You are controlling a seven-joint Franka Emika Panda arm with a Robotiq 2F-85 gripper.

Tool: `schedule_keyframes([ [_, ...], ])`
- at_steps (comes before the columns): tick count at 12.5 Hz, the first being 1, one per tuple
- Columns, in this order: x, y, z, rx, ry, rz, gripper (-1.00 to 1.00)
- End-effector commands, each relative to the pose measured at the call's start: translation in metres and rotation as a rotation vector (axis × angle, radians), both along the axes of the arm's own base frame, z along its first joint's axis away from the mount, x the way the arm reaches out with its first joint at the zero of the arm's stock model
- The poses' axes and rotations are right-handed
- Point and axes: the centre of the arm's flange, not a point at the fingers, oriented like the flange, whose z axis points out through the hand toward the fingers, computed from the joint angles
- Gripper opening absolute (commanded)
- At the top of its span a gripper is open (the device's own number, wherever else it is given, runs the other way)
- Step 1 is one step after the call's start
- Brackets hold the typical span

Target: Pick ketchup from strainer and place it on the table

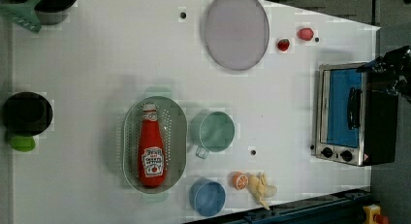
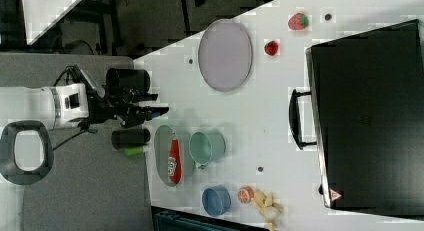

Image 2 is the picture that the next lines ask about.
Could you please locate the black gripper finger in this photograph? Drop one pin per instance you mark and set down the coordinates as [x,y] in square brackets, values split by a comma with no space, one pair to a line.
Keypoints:
[144,97]
[148,113]

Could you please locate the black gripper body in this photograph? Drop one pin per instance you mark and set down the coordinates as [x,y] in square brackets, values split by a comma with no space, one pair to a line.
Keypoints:
[102,110]

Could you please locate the red plush ketchup bottle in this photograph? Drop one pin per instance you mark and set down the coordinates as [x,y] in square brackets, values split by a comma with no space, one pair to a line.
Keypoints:
[174,161]

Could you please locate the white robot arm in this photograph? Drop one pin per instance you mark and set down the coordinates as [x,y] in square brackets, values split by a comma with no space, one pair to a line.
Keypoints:
[29,114]

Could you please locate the green oval strainer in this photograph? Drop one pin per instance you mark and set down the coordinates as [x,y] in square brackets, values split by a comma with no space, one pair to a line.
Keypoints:
[162,142]

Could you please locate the black cylinder upper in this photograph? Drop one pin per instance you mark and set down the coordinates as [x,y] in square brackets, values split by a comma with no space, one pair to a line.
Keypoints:
[119,79]

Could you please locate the black cylinder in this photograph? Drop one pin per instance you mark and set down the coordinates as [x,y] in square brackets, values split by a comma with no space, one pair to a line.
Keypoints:
[130,138]
[119,79]

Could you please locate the black cylinder lower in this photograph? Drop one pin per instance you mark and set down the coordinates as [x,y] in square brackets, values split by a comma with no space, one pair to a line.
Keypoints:
[130,138]

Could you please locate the green marker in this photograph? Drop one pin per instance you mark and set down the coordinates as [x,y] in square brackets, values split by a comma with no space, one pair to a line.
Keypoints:
[131,151]

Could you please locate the green mug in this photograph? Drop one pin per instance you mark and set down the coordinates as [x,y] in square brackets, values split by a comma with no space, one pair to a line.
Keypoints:
[206,147]

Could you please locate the grey round plate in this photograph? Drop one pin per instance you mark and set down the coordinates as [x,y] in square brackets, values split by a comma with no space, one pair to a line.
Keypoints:
[225,55]

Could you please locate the dark blue crate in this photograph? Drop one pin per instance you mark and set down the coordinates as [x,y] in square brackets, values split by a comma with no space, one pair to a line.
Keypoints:
[168,220]

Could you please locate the blue bowl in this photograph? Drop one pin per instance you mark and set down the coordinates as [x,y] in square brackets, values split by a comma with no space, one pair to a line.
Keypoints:
[216,200]

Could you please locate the orange slice toy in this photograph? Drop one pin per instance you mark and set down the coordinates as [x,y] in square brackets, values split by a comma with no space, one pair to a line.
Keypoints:
[245,194]

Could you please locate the dark red strawberry toy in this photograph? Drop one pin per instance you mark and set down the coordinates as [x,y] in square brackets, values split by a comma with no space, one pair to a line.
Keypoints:
[271,48]

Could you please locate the peeled banana toy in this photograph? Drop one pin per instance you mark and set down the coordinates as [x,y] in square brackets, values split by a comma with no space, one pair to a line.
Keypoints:
[265,206]

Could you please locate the pink strawberry toy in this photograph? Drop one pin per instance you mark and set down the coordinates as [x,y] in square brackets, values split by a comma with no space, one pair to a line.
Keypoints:
[299,21]

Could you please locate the black toaster oven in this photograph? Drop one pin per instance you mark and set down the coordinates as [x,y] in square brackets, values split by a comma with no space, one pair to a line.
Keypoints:
[366,94]

